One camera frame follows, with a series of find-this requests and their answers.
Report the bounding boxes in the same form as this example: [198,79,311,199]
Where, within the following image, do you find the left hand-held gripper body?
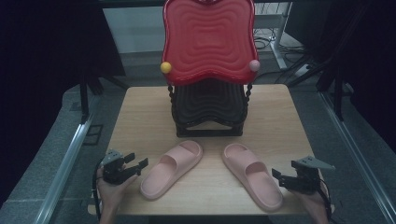
[100,148,138,186]

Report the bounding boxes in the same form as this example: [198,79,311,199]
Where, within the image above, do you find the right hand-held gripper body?
[293,155,336,196]

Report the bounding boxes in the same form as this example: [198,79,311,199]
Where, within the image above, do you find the pink slipper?
[139,139,204,201]
[221,143,284,213]

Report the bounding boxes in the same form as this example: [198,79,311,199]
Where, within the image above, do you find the red and black shoe rack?
[161,0,261,138]

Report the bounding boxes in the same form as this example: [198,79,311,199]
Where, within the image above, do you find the person's right hand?
[290,186,330,217]

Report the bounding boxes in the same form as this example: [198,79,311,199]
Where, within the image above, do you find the person's left hand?
[96,167,138,213]

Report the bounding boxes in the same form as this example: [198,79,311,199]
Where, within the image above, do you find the black metal stand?
[286,60,347,122]
[78,70,129,125]

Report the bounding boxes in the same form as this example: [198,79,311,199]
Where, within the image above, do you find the white power strip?
[293,63,311,77]

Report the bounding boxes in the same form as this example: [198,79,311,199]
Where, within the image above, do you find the dark curtain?
[306,0,396,154]
[0,0,126,206]

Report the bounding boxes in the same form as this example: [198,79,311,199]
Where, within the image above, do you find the white desk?
[102,1,294,71]

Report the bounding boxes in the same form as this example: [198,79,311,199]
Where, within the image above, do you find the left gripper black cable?
[91,159,106,222]

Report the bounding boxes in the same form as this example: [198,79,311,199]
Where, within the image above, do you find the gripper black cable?
[91,159,106,222]
[317,179,337,224]

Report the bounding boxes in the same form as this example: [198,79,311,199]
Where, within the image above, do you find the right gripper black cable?
[317,179,337,224]

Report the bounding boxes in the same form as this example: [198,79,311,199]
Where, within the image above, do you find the black floor bracket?
[81,124,104,147]

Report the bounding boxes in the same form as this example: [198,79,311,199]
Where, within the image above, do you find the aluminium rail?
[319,91,396,224]
[33,114,95,224]

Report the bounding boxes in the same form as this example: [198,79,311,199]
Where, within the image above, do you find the black floor cables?
[253,27,309,82]

